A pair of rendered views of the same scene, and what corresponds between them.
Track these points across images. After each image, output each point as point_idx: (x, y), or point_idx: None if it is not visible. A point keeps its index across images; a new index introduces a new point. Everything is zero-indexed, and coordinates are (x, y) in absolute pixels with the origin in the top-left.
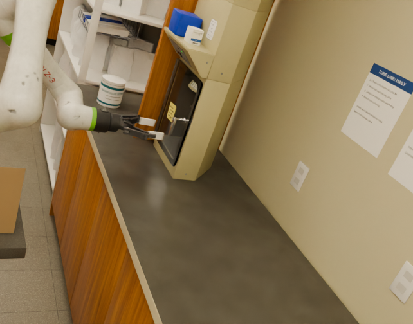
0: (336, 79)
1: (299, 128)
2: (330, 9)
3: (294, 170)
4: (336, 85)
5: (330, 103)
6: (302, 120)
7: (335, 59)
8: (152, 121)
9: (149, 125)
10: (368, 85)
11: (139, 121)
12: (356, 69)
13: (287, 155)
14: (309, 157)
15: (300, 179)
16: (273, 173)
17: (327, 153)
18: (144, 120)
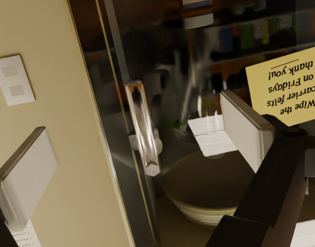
0: (81, 216)
1: (84, 131)
2: None
3: (32, 76)
4: (73, 212)
5: (63, 192)
6: (88, 143)
7: (104, 230)
8: (229, 131)
9: (229, 99)
10: (28, 238)
11: (264, 148)
12: (62, 240)
13: (69, 81)
14: (25, 116)
15: (6, 80)
16: (68, 30)
17: (3, 145)
18: (248, 150)
